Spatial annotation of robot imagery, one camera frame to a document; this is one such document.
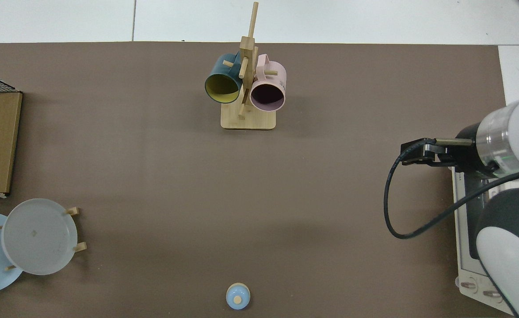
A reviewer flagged pale toaster oven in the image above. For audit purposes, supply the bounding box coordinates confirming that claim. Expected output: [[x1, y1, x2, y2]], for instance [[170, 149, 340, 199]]
[[452, 167, 515, 316]]

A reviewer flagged pink mug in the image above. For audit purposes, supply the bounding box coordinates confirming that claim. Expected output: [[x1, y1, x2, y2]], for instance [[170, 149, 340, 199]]
[[249, 54, 287, 112]]

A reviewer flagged wooden cup stand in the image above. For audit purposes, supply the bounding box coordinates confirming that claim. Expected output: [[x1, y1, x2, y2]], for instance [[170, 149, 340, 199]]
[[221, 1, 277, 130]]

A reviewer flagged teal mug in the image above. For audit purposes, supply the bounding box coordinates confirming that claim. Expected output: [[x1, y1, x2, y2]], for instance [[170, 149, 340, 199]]
[[205, 52, 244, 104]]

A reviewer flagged small blue round bell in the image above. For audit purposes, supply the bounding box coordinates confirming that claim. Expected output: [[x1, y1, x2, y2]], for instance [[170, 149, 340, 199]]
[[226, 283, 251, 310]]

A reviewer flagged brown table cloth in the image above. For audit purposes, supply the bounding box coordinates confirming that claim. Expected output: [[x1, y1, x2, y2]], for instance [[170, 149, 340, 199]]
[[0, 42, 519, 318]]

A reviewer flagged wooden plate rack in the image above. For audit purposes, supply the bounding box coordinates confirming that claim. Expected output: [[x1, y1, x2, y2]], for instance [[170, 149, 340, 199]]
[[0, 207, 88, 271]]

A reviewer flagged grey plate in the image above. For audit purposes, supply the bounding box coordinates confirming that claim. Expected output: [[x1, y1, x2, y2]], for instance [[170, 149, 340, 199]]
[[1, 198, 78, 276]]

